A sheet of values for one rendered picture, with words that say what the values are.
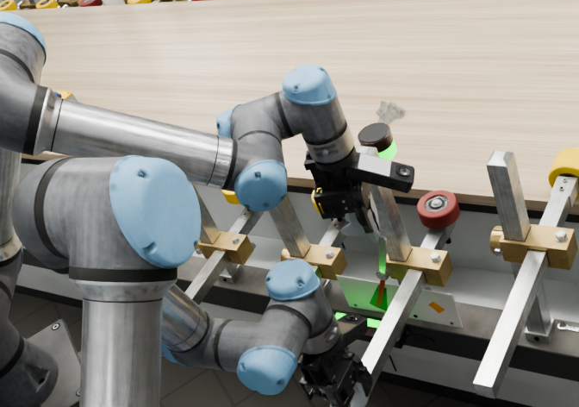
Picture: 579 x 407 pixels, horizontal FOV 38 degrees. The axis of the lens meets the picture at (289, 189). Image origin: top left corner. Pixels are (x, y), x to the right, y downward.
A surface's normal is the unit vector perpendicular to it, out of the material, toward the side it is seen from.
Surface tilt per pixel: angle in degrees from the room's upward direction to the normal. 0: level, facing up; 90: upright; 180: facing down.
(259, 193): 90
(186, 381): 0
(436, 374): 90
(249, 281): 0
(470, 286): 0
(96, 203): 40
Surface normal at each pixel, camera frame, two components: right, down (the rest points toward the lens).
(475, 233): -0.46, 0.67
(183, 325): 0.68, 0.36
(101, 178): -0.39, -0.60
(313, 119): 0.09, 0.61
